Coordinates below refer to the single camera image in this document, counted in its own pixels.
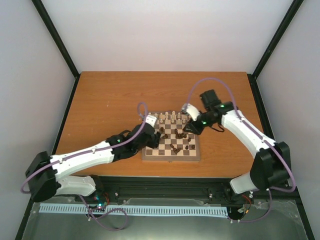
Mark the white chess pieces row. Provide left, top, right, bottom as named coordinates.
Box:
left=148, top=110, right=191, bottom=125

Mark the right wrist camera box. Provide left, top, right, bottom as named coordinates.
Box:
left=181, top=103, right=201, bottom=122

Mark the right black frame post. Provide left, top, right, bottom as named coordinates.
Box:
left=252, top=0, right=305, bottom=77

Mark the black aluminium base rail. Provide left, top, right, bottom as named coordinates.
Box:
left=32, top=174, right=301, bottom=208

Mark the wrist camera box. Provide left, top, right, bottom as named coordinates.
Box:
left=181, top=103, right=201, bottom=122
left=145, top=114, right=158, bottom=129

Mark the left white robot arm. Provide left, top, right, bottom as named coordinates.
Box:
left=25, top=123, right=161, bottom=203

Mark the wooden chess board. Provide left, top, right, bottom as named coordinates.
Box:
left=141, top=111, right=201, bottom=162

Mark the left black frame post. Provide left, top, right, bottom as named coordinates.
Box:
left=31, top=0, right=81, bottom=78

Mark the black frame post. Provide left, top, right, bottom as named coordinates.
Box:
left=31, top=0, right=81, bottom=78
left=252, top=0, right=305, bottom=77

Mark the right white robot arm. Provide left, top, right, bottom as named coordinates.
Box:
left=181, top=90, right=296, bottom=194

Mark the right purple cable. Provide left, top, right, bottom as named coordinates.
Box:
left=186, top=76, right=297, bottom=223

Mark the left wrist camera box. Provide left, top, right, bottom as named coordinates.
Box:
left=145, top=114, right=158, bottom=129

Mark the dark chess piece cluster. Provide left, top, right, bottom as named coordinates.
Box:
left=153, top=125, right=200, bottom=157

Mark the light blue cable duct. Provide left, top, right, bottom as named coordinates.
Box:
left=38, top=203, right=228, bottom=218

